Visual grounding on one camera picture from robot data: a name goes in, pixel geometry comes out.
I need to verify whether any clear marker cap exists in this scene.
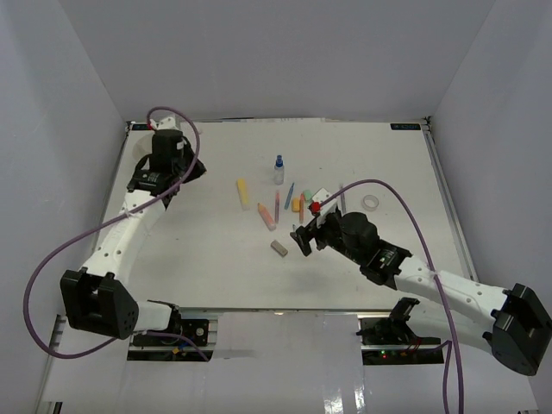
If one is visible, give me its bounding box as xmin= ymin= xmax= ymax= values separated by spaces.
xmin=339 ymin=183 xmax=347 ymax=215

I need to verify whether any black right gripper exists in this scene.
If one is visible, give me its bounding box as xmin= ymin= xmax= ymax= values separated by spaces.
xmin=291 ymin=210 xmax=364 ymax=266

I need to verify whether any white round divided container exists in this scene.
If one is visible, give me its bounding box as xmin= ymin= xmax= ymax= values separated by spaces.
xmin=131 ymin=133 xmax=154 ymax=164

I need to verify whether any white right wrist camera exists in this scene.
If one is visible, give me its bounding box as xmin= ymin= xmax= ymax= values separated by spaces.
xmin=309 ymin=187 xmax=337 ymax=228

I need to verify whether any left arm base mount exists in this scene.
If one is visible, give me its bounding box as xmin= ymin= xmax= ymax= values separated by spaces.
xmin=127 ymin=304 xmax=215 ymax=362

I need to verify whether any pink slim marker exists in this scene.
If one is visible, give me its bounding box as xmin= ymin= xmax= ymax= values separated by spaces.
xmin=274 ymin=190 xmax=280 ymax=224

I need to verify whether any grey eraser block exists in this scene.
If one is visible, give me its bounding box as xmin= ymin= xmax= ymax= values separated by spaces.
xmin=270 ymin=240 xmax=288 ymax=257

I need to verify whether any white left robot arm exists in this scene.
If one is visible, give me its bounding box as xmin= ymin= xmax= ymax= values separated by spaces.
xmin=60 ymin=127 xmax=206 ymax=344

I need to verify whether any orange pink highlighter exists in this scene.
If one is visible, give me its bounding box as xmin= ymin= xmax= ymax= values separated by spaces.
xmin=257 ymin=203 xmax=276 ymax=231

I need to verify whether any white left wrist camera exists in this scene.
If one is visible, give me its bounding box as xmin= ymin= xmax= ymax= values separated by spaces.
xmin=149 ymin=116 xmax=180 ymax=131

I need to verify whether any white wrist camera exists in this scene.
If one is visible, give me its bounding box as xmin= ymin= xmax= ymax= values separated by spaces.
xmin=149 ymin=116 xmax=180 ymax=131
xmin=309 ymin=187 xmax=337 ymax=228

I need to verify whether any clear tape roll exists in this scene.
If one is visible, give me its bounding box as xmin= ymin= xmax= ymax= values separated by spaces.
xmin=361 ymin=194 xmax=380 ymax=211

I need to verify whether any right table label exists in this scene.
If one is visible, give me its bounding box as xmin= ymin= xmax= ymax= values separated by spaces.
xmin=390 ymin=122 xmax=421 ymax=131

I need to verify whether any orange slim marker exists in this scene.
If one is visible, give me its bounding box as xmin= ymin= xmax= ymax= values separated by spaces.
xmin=298 ymin=194 xmax=304 ymax=224

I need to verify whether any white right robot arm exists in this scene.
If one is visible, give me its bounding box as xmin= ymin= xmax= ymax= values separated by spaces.
xmin=290 ymin=211 xmax=551 ymax=376

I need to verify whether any yellow highlighter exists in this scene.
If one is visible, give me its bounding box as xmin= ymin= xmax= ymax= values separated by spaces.
xmin=236 ymin=179 xmax=250 ymax=210

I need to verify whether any clear blue spray bottle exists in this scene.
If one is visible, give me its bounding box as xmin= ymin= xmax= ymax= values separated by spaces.
xmin=273 ymin=154 xmax=285 ymax=185

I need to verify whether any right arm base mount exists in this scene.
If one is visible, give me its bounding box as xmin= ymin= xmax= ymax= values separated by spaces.
xmin=356 ymin=298 xmax=444 ymax=367

